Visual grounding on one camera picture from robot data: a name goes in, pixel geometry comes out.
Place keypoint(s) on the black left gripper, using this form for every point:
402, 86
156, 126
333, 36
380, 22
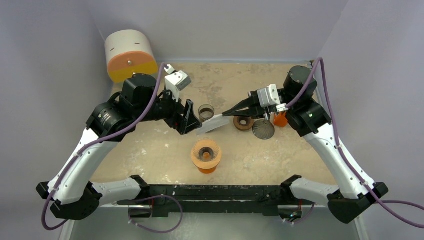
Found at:
186, 123

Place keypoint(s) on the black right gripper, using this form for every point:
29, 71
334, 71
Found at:
253, 108

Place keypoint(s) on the white paper coffee filter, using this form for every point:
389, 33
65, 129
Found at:
213, 123

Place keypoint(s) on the clear ribbed glass dripper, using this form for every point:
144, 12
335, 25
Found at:
206, 150

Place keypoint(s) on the orange glass carafe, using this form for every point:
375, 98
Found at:
207, 171

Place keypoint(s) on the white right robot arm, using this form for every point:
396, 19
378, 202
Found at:
355, 191

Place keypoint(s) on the orange coffee filter box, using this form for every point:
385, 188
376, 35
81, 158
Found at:
280, 120

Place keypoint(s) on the grey glass carafe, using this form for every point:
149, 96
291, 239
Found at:
206, 112

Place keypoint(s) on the white round drawer cabinet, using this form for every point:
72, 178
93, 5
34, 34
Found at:
129, 52

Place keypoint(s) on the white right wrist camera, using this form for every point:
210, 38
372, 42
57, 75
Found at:
270, 100

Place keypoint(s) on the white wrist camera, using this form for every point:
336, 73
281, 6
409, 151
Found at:
176, 81
270, 100

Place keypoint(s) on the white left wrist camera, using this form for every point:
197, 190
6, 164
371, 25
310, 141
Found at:
176, 81

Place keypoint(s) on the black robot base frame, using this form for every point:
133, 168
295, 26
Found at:
266, 200

